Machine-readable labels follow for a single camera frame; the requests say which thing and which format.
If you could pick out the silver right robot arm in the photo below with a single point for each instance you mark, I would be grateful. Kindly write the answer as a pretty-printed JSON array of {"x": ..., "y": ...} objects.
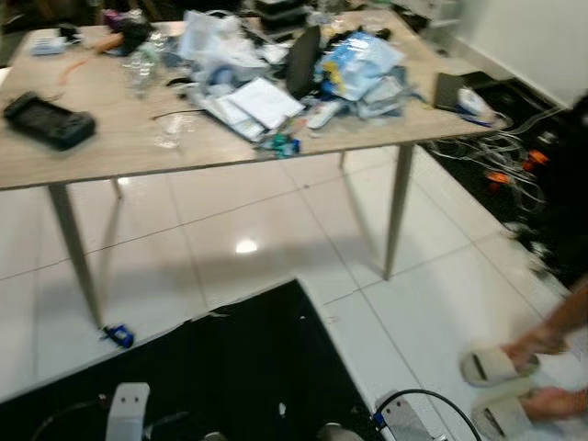
[{"x": 406, "y": 423}]

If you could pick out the small blue trash piece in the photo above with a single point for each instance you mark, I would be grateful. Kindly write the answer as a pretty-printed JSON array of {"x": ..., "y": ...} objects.
[{"x": 119, "y": 335}]

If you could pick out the person's bare leg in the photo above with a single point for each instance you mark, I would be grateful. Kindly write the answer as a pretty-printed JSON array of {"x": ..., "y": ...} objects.
[{"x": 562, "y": 322}]

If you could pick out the white blue small device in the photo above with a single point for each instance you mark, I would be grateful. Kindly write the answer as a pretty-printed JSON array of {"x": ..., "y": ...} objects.
[{"x": 476, "y": 103}]

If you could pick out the beige slipper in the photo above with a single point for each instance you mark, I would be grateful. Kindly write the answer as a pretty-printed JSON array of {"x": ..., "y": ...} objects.
[
  {"x": 501, "y": 415},
  {"x": 487, "y": 366}
]

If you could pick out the person's bare foot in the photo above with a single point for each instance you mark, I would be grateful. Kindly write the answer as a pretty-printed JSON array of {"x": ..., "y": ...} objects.
[{"x": 560, "y": 402}]

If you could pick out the black flat notebook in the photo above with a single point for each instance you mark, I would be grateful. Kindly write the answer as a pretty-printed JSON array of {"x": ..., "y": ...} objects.
[{"x": 447, "y": 90}]

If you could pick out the blue white plastic bag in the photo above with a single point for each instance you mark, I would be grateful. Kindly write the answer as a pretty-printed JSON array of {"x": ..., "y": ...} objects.
[{"x": 358, "y": 64}]

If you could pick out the white remote control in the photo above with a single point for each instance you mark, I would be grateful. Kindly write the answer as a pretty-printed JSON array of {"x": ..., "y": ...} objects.
[{"x": 324, "y": 114}]

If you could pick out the teal small wrapper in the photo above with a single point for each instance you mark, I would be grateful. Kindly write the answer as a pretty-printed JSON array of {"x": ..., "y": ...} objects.
[{"x": 280, "y": 144}]

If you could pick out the grey robot leg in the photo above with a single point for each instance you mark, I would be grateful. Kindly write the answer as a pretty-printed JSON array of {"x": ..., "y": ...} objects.
[{"x": 340, "y": 433}]

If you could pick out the white paper booklet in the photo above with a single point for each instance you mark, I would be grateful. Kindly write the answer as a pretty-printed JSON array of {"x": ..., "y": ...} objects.
[{"x": 265, "y": 101}]

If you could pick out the black floor mat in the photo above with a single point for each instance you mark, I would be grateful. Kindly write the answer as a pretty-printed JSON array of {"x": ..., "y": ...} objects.
[{"x": 230, "y": 367}]

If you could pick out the clear crumpled plastic bag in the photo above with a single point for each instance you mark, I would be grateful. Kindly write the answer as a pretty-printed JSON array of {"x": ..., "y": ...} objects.
[{"x": 216, "y": 41}]

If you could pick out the clear plastic cup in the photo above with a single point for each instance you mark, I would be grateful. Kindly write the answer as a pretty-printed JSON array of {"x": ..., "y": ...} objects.
[{"x": 173, "y": 130}]

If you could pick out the clear plastic bottle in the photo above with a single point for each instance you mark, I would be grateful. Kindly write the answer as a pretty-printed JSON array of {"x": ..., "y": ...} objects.
[{"x": 141, "y": 73}]

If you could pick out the light wooden table grey legs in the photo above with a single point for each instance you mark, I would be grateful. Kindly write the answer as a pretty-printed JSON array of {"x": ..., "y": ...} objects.
[{"x": 110, "y": 138}]

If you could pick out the black handheld game console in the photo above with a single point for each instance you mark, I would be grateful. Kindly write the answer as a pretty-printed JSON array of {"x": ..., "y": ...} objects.
[{"x": 48, "y": 119}]

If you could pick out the light blue small box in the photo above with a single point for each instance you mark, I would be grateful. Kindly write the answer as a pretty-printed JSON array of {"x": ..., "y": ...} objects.
[{"x": 48, "y": 45}]

